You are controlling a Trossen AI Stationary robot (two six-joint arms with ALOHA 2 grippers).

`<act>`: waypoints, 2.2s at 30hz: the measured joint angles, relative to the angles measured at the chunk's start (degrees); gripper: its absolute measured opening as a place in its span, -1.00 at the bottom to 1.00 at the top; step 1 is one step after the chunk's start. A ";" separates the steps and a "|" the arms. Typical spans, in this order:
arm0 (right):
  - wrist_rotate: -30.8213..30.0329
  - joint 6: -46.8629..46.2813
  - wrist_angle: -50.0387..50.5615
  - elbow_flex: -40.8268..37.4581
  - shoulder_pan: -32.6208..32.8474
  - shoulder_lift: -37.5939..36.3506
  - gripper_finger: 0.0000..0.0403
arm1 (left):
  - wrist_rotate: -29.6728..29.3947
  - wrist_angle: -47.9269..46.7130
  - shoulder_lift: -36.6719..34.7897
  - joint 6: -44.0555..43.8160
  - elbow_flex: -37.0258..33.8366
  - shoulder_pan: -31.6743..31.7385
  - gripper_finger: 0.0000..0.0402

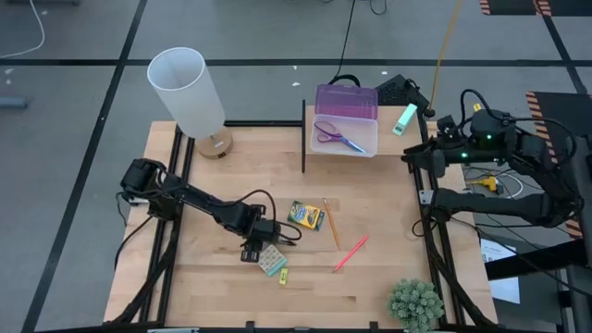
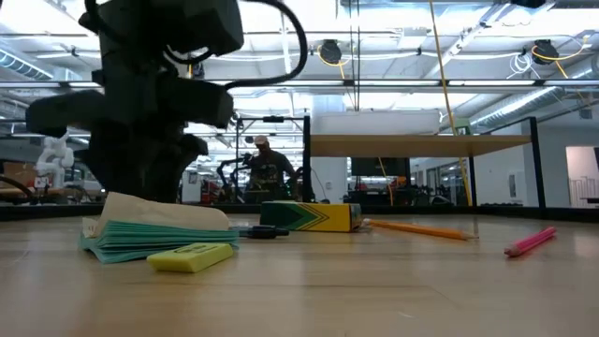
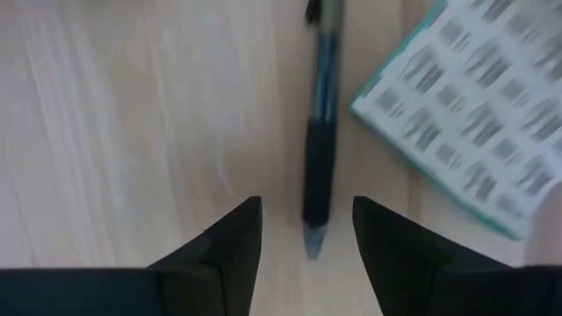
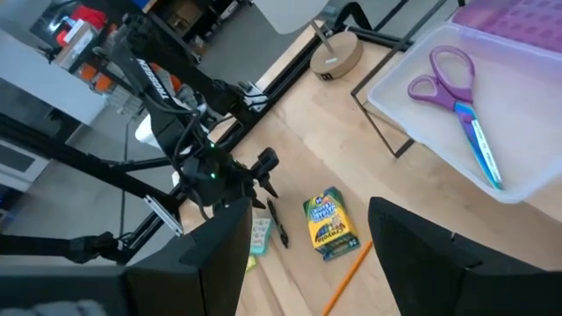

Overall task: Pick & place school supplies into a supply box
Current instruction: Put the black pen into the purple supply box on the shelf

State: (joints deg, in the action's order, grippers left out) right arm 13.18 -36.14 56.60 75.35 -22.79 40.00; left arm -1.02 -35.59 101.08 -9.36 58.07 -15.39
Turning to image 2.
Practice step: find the pink pencil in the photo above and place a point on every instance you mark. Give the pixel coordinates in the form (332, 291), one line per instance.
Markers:
(531, 242)

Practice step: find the yellow eraser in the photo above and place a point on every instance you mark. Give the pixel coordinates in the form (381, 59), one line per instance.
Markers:
(187, 258)

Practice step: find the black metal table frame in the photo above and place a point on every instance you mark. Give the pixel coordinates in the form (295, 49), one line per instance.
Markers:
(515, 213)

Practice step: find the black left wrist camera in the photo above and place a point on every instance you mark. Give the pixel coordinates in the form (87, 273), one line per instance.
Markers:
(201, 23)

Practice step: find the teal note pad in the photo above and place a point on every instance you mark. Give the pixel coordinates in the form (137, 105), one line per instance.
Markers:
(164, 238)

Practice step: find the clear supply box purple lid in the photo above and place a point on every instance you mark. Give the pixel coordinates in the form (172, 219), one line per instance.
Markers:
(374, 122)

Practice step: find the black pen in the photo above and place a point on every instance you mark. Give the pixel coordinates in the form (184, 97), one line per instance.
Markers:
(264, 232)

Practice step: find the green yellow crayon box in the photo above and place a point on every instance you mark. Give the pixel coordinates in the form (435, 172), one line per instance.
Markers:
(327, 217)

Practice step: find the silver ventilation duct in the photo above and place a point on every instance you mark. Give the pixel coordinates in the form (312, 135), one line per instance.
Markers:
(524, 105)

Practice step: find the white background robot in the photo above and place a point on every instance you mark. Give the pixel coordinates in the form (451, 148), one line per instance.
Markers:
(55, 159)

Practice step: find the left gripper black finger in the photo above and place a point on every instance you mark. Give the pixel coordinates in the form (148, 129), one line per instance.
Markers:
(173, 159)
(126, 164)

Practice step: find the black background rig frame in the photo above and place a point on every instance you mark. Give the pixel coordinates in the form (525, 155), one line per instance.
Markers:
(273, 119)

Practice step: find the wooden raised shelf black legs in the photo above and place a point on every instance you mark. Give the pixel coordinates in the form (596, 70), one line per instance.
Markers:
(421, 145)

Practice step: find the orange pencil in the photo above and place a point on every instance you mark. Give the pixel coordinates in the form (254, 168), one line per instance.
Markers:
(421, 230)

